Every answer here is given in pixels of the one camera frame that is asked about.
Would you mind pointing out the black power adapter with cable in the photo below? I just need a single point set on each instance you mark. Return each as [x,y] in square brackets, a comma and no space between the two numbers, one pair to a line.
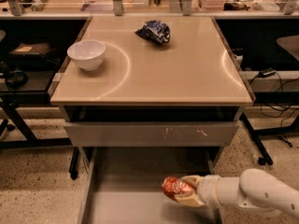
[276,92]

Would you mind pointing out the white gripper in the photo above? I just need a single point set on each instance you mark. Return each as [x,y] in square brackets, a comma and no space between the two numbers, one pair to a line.
[207,190]

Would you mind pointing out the grey drawer cabinet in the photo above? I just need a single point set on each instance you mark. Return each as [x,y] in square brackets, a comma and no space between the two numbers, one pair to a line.
[192,78]

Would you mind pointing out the red coke can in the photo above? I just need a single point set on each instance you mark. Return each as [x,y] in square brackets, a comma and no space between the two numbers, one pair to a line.
[174,187]

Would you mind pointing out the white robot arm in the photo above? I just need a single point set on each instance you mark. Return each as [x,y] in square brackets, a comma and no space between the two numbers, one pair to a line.
[253,191]

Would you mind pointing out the blue crumpled chip bag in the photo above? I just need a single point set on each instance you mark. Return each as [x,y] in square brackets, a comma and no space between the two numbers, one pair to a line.
[155,31]

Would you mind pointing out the white bowl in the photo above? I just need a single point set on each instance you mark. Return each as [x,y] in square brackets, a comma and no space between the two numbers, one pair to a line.
[87,54]

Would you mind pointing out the black bag on shelf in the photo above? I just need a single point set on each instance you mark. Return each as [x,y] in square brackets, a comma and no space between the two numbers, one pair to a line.
[39,51]

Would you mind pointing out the closed grey top drawer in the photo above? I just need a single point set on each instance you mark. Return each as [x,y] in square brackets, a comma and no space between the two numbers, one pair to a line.
[151,134]

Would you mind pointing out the black table leg frame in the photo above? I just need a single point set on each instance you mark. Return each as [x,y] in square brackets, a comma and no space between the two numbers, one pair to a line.
[279,132]

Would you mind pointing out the open grey middle drawer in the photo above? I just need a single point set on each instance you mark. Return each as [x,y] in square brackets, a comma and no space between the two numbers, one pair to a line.
[124,186]

